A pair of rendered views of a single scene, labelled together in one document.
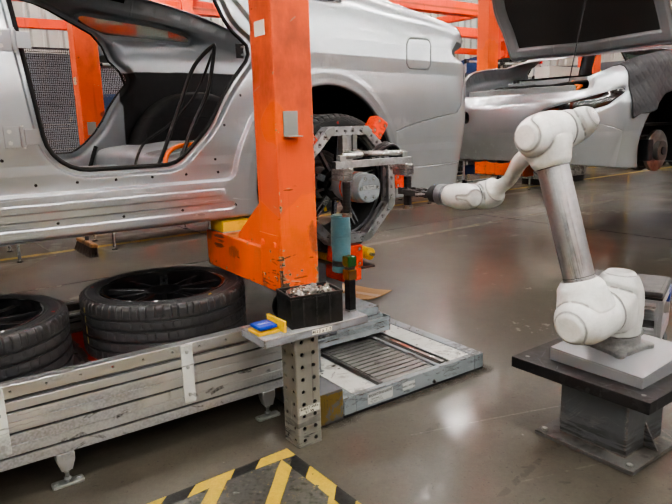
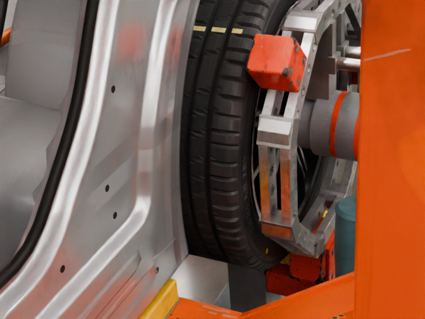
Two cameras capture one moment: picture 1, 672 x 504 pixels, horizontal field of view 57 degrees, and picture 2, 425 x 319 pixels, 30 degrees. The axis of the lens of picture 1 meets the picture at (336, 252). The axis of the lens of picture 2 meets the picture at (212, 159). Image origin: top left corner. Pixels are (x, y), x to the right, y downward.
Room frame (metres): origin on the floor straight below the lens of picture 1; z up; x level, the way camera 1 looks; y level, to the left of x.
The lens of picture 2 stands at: (1.67, 0.84, 1.62)
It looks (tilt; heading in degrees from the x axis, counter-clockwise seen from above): 30 degrees down; 332
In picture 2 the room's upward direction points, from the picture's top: 4 degrees counter-clockwise
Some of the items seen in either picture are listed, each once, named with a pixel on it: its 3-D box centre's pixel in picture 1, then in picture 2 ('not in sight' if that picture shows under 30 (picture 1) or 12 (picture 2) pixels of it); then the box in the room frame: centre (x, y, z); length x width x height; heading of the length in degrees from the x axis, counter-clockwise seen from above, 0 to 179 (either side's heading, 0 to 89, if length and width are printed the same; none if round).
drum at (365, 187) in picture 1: (355, 186); (354, 126); (2.81, -0.10, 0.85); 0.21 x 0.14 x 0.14; 35
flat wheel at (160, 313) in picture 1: (166, 310); not in sight; (2.47, 0.72, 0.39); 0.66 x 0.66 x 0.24
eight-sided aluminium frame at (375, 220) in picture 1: (346, 185); (320, 121); (2.86, -0.06, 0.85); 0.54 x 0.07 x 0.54; 125
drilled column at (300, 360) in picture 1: (301, 386); not in sight; (2.08, 0.14, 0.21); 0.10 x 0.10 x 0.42; 35
